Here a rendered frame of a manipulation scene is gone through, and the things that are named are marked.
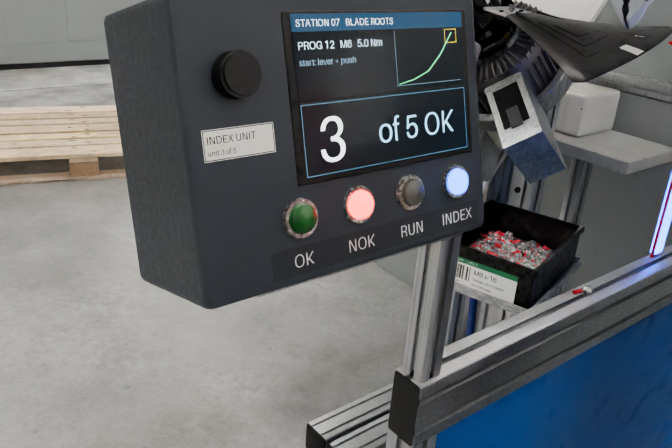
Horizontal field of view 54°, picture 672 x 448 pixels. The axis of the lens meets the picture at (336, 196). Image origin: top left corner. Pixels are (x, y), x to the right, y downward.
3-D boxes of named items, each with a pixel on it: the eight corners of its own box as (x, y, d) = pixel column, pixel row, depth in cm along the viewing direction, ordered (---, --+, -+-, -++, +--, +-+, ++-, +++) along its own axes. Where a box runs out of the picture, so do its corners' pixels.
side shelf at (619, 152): (553, 124, 191) (555, 113, 190) (676, 160, 165) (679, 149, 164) (500, 133, 177) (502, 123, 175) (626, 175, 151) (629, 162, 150)
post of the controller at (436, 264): (421, 360, 73) (444, 195, 66) (440, 375, 71) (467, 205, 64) (401, 369, 72) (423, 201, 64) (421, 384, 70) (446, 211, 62)
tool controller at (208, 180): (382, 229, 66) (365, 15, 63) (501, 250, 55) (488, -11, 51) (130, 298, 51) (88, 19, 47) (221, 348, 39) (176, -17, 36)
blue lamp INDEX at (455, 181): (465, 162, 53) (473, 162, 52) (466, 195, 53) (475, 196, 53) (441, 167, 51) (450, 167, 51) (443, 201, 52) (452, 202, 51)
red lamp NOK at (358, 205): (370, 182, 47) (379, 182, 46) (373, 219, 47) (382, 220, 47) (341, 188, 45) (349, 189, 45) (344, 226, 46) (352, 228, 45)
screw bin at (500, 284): (483, 234, 119) (489, 198, 117) (576, 264, 110) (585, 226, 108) (424, 276, 102) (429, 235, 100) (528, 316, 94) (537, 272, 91)
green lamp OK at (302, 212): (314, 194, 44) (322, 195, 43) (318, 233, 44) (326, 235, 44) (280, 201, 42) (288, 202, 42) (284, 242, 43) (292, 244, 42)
